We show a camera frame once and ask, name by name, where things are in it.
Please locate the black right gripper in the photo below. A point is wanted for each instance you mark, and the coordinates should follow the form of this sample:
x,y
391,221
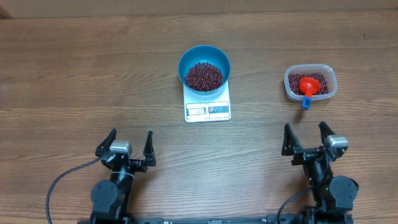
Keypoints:
x,y
291,145

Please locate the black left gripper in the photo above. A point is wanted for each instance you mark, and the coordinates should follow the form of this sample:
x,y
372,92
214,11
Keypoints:
x,y
149,155

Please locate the red scoop blue handle tip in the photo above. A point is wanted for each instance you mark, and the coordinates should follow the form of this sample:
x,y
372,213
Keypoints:
x,y
308,86

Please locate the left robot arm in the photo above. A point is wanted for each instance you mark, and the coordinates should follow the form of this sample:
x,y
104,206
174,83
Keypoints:
x,y
111,197

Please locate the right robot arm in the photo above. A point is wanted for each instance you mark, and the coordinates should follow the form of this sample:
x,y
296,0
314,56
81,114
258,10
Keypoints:
x,y
333,195

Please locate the white digital kitchen scale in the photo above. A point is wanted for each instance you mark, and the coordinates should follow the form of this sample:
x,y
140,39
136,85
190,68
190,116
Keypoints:
x,y
200,108

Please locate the red beans in bowl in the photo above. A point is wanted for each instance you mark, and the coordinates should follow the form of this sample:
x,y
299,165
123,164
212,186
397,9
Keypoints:
x,y
204,76

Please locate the blue bowl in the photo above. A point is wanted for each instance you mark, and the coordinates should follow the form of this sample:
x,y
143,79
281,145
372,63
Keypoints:
x,y
204,53

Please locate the clear plastic container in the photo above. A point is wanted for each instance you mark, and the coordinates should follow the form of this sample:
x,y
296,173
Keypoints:
x,y
322,69

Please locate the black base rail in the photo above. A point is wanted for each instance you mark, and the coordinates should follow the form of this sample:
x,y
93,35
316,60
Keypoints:
x,y
270,219

